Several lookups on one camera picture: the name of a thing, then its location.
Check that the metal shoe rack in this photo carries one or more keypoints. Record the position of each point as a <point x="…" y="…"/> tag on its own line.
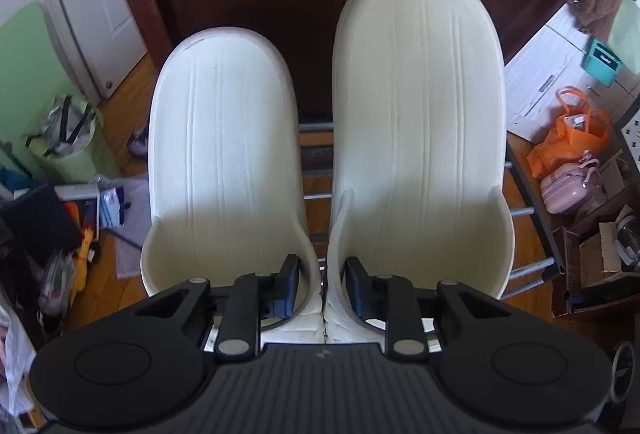
<point x="545" y="224"/>

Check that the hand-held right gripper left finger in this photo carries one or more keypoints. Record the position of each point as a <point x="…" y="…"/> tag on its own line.
<point x="287" y="286"/>

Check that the teal box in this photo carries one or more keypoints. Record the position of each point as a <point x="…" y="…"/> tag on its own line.
<point x="602" y="64"/>

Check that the brown wooden box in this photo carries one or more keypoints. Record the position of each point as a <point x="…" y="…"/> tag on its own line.
<point x="570" y="264"/>

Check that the white power strip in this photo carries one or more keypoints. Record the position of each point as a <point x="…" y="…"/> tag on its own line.
<point x="632" y="134"/>

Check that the black cloth bag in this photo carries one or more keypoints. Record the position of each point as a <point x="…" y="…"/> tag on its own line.
<point x="35" y="219"/>

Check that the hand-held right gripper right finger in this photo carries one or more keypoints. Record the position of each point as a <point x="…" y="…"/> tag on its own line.
<point x="356" y="286"/>

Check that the orange bag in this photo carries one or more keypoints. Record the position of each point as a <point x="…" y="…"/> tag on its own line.
<point x="560" y="149"/>

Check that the green trash bin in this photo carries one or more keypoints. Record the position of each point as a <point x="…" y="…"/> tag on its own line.
<point x="75" y="159"/>

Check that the yellow toy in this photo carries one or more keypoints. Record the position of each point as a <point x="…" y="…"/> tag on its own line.
<point x="82" y="264"/>

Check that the pink case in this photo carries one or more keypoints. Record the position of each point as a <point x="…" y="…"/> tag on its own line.
<point x="570" y="184"/>

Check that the clear plastic bag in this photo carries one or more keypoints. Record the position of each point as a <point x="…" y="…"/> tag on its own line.
<point x="57" y="284"/>

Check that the blue white packet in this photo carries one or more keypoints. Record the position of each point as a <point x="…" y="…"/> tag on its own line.
<point x="110" y="209"/>

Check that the small purple object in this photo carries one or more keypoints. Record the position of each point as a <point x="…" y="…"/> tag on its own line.
<point x="139" y="145"/>

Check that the white plastic bag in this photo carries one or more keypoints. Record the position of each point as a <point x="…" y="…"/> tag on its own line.
<point x="15" y="364"/>

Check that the white drawer cabinet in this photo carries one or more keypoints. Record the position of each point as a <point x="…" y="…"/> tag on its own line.
<point x="540" y="64"/>

